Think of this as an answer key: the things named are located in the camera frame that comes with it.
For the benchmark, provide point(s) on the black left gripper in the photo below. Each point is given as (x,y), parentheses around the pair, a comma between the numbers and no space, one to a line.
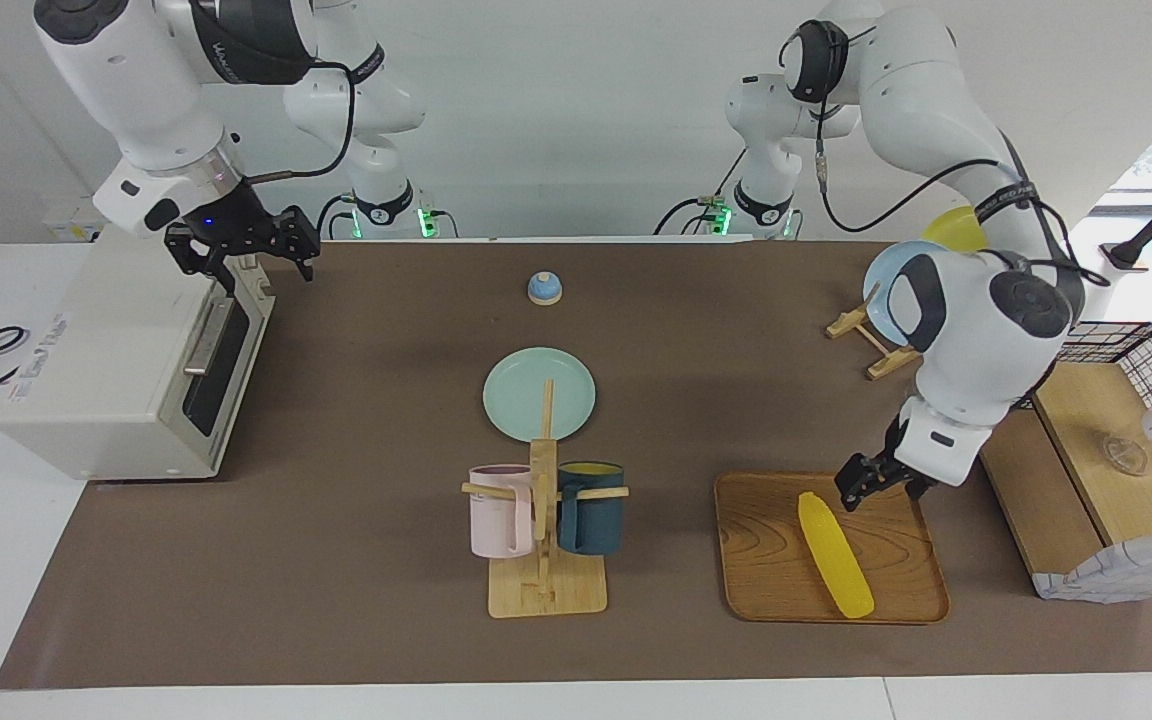
(894,450)

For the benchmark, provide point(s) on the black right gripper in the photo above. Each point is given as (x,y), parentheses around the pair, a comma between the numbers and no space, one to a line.
(231,230)

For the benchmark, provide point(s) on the yellow corn cob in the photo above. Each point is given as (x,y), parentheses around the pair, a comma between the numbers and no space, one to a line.
(836,555)

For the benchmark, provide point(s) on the light green plate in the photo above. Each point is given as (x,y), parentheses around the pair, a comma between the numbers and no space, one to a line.
(521,390)

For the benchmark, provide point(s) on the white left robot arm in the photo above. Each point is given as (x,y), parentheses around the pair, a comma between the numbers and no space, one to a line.
(976,340)

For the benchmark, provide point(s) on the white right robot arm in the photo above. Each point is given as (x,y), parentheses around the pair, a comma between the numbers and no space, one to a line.
(146,90)

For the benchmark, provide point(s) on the white toaster oven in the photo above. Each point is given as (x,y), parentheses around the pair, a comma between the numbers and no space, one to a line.
(96,370)

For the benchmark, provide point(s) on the wooden plate rack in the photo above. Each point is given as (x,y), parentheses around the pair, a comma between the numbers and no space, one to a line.
(886,365)

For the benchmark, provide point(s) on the brown wooden tray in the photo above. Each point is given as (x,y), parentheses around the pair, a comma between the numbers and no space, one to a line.
(766,560)

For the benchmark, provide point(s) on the light blue plate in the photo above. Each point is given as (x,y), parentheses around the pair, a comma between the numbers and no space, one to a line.
(881,300)

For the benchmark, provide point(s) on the brown table mat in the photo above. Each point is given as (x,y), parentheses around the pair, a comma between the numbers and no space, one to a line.
(386,400)

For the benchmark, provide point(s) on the wooden stepped shelf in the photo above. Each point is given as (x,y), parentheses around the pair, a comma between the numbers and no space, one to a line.
(1086,430)

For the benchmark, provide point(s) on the small clear glass object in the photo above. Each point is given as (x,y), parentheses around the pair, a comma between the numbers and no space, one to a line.
(1124,456)

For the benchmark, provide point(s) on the white checkered cloth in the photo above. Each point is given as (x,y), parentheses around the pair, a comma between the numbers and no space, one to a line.
(1126,575)

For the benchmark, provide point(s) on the yellow plate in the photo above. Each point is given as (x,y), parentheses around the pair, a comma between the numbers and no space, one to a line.
(956,232)

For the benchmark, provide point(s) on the small blue domed bell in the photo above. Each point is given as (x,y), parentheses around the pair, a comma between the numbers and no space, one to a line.
(545,288)

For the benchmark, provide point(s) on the dark teal mug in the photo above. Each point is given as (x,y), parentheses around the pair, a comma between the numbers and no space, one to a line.
(596,520)

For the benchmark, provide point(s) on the pink mug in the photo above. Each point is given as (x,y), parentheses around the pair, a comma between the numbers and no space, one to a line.
(498,515)

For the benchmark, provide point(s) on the wooden mug rack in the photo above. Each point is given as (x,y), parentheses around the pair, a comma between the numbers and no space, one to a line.
(543,590)

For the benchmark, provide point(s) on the white wall socket box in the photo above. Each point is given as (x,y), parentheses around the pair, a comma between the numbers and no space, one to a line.
(71,225)

